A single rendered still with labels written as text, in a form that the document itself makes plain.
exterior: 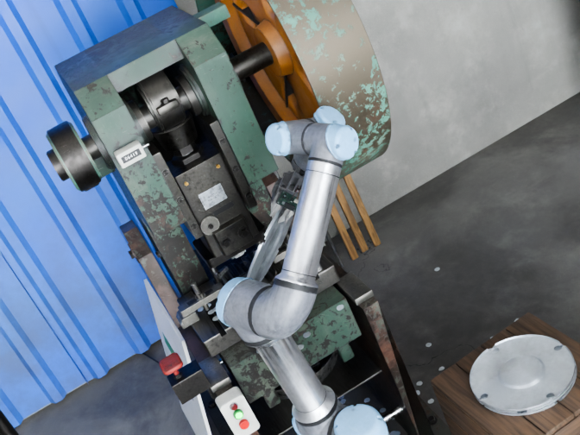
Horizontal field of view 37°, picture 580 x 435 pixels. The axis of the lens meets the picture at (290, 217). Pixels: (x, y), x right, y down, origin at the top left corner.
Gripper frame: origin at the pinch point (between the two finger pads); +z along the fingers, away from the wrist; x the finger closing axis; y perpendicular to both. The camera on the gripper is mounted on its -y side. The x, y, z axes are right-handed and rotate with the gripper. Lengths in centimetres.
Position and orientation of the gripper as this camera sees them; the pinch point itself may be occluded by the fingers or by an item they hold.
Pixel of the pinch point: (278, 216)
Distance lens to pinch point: 223.5
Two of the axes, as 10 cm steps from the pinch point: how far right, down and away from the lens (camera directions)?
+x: 9.0, 4.4, 0.5
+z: -3.8, 7.0, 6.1
